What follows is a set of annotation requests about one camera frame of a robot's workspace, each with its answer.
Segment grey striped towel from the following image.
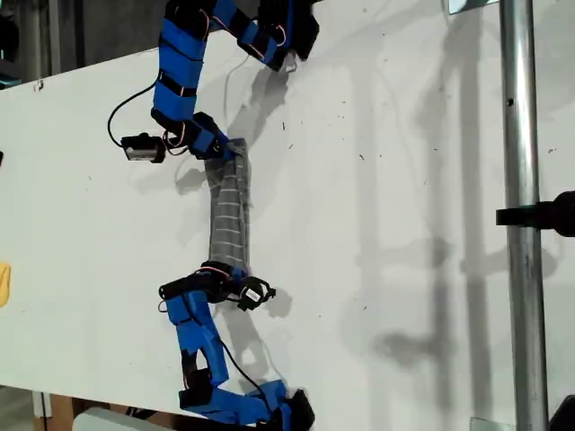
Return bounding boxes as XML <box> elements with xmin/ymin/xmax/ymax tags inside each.
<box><xmin>202</xmin><ymin>137</ymin><xmax>252</xmax><ymax>277</ymax></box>

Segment yellow object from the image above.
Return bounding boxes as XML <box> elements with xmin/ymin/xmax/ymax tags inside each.
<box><xmin>0</xmin><ymin>262</ymin><xmax>12</xmax><ymax>309</ymax></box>

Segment black clamp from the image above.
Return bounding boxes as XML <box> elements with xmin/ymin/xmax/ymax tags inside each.
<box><xmin>495</xmin><ymin>190</ymin><xmax>575</xmax><ymax>237</ymax></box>

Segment black object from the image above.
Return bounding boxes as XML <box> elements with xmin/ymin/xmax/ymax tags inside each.
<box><xmin>547</xmin><ymin>394</ymin><xmax>575</xmax><ymax>431</ymax></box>

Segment black camera box with label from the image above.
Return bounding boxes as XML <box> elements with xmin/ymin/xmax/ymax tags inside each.
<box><xmin>236</xmin><ymin>277</ymin><xmax>277</xmax><ymax>312</ymax></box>

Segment black and silver camera box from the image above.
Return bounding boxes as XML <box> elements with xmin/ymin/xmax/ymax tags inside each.
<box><xmin>121</xmin><ymin>132</ymin><xmax>167</xmax><ymax>164</ymax></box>

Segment black camera cable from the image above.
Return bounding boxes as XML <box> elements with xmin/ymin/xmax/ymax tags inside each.
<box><xmin>107</xmin><ymin>82</ymin><xmax>159</xmax><ymax>147</ymax></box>
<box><xmin>217</xmin><ymin>339</ymin><xmax>273</xmax><ymax>408</ymax></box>

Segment wooden table frame piece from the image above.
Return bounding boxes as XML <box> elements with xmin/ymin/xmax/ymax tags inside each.
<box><xmin>51</xmin><ymin>394</ymin><xmax>75</xmax><ymax>421</ymax></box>

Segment steel post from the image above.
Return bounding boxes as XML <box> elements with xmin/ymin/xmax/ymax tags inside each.
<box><xmin>498</xmin><ymin>0</ymin><xmax>552</xmax><ymax>431</ymax></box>

